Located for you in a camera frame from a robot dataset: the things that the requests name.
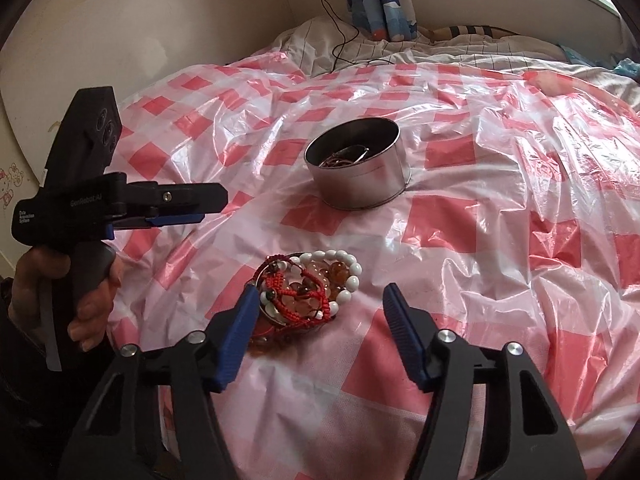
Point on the pink checkered plastic sheet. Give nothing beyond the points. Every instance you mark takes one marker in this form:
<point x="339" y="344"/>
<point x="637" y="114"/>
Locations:
<point x="500" y="185"/>

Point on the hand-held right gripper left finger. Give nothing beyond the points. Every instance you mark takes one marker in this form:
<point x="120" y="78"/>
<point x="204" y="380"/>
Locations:
<point x="235" y="340"/>

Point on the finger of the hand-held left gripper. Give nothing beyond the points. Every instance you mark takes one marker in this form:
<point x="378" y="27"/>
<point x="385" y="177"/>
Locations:
<point x="180" y="218"/>
<point x="190" y="197"/>

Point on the engraved silver bangle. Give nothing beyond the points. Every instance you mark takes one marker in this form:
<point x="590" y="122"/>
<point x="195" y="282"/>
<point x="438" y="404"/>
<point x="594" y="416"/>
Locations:
<point x="280" y="321"/>

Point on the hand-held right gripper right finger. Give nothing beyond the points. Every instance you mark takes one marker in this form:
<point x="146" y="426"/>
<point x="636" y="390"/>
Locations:
<point x="405" y="335"/>

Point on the person's left hand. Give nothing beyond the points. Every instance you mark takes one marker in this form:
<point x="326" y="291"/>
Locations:
<point x="95" y="310"/>

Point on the round metal tin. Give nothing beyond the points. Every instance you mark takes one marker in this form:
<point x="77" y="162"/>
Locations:
<point x="360" y="185"/>

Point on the blue plastic bag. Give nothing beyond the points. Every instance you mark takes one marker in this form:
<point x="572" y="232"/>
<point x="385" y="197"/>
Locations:
<point x="627" y="67"/>

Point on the striped pillow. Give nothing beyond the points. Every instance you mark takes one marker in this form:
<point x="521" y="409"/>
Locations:
<point x="480" y="31"/>

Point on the blue cartoon curtain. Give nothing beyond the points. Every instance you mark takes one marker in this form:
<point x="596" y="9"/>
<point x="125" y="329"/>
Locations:
<point x="380" y="0"/>

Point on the white bed quilt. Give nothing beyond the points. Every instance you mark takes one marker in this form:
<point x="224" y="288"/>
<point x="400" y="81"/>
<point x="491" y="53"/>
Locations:
<point x="450" y="57"/>

